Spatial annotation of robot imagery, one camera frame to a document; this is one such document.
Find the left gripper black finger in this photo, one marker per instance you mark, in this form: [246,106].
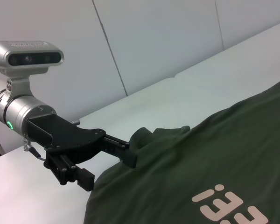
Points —
[130,156]
[85,178]

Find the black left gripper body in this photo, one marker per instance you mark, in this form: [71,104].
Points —
[60,135]

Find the dark green FREE t-shirt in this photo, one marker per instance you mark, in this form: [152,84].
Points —
[200,151]

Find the left gripper silver knob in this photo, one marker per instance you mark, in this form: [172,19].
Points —
[76,121]

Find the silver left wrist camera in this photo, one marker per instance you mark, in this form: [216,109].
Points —
[25,57]

